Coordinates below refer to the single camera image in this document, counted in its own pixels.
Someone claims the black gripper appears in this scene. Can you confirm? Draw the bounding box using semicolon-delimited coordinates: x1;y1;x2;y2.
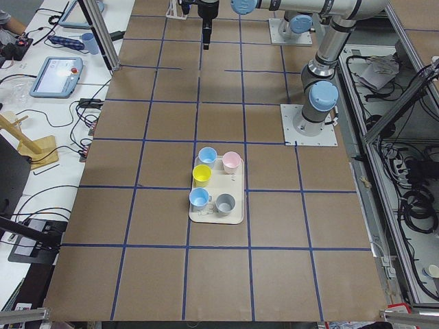
198;1;220;50

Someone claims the pink plastic cup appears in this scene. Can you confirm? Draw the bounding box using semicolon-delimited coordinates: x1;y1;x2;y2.
222;151;241;174

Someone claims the blue cup on desk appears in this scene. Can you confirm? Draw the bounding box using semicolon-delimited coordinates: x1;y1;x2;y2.
81;32;99;55

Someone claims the near teach pendant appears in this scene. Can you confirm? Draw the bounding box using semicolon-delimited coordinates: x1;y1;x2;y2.
29;57;84;99

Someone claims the light blue cup rear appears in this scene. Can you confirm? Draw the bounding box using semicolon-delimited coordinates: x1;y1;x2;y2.
198;147;217;169

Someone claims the blue plaid folded umbrella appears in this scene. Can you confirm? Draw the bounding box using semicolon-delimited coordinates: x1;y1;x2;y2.
47;35;85;51

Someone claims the far teach pendant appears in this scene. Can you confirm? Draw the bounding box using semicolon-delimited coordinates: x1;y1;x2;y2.
58;1;90;29

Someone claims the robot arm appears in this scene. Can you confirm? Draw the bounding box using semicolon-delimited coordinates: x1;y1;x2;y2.
278;10;313;46
230;1;388;137

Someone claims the aluminium frame post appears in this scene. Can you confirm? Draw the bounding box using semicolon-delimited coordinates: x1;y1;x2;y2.
78;0;121;72

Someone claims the black monitor stand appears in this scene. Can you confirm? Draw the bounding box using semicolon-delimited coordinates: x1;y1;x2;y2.
0;133;68;265

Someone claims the white wire cup rack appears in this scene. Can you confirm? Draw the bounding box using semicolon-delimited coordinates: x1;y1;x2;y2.
165;0;187;20

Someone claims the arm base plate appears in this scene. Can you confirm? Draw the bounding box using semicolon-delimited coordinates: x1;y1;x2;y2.
269;15;313;47
281;104;337;147

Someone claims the teach pendant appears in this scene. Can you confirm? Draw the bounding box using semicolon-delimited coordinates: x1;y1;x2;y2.
29;57;84;99
58;1;90;29

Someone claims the grey plastic cup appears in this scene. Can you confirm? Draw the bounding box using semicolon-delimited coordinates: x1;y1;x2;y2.
215;193;236;217

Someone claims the person at desk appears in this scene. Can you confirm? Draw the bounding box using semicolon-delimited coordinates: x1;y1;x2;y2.
0;10;26;45

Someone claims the light blue cup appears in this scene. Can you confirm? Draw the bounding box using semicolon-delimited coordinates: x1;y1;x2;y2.
189;187;210;211
198;147;217;169

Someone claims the yellow plastic cup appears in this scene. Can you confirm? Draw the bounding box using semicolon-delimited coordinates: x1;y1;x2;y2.
192;164;212;187

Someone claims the black power adapter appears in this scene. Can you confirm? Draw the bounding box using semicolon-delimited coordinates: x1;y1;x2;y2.
110;31;125;41

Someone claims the wooden stand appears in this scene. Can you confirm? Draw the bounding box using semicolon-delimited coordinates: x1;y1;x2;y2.
1;111;59;171

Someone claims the light blue cup front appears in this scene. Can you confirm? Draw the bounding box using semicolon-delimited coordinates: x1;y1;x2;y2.
189;187;210;211

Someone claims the beige plastic tray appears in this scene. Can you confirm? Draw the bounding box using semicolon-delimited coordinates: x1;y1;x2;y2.
189;156;245;225

